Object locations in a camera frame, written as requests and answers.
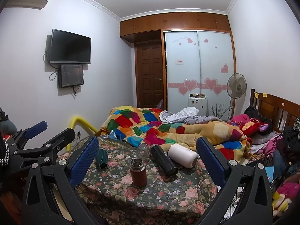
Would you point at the white thermos bottle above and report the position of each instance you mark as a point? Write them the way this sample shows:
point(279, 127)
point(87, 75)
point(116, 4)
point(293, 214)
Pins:
point(183, 156)

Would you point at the standing electric fan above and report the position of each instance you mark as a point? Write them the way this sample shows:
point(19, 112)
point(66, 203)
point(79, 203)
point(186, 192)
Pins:
point(236, 88)

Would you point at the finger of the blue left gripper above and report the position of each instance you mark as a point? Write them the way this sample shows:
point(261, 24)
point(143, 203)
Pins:
point(35, 130)

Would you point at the small wall monitor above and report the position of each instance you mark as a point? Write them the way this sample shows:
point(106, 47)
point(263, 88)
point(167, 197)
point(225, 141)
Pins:
point(70, 75)

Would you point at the yellow padded rail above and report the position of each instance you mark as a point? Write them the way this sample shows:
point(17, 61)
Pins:
point(79, 123)

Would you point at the blue booklet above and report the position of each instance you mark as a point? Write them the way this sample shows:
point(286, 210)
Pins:
point(270, 173)

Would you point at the yellow plush toy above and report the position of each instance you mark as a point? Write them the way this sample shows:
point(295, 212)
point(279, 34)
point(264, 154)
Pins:
point(280, 204)

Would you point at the clear glass cup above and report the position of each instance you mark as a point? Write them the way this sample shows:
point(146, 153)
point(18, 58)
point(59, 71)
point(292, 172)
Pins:
point(143, 152)

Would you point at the large wall television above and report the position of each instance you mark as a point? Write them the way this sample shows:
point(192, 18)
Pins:
point(69, 48)

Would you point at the brown wooden door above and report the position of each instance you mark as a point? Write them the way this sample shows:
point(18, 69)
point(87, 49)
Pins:
point(149, 74)

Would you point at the white sliding wardrobe doors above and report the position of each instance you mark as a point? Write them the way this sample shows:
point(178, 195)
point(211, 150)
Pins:
point(199, 62)

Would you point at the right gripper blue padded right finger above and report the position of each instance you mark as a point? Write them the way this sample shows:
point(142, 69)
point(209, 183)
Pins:
point(214, 161)

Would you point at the grey white crumpled sheet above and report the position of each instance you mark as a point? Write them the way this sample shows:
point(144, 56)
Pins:
point(188, 116)

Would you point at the wooden bed headboard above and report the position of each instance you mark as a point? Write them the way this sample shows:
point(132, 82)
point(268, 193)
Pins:
point(281, 112)

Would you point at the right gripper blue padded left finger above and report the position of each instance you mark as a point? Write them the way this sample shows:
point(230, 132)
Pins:
point(80, 161)

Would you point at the dark green faceted cup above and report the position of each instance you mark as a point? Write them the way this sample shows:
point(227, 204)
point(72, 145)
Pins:
point(101, 159)

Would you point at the wooden overhead cabinets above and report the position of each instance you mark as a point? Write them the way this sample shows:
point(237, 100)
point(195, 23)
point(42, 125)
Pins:
point(149, 27)

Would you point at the black thermos bottle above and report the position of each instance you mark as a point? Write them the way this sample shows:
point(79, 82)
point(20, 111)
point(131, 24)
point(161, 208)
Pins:
point(163, 161)

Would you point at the red steel thermos cup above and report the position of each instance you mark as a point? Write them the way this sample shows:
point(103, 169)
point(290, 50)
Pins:
point(138, 172)

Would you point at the red plush toy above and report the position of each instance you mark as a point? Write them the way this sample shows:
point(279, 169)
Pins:
point(254, 126)

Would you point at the colourful patchwork blanket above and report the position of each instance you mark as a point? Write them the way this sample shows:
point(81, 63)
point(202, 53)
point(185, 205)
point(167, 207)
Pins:
point(142, 125)

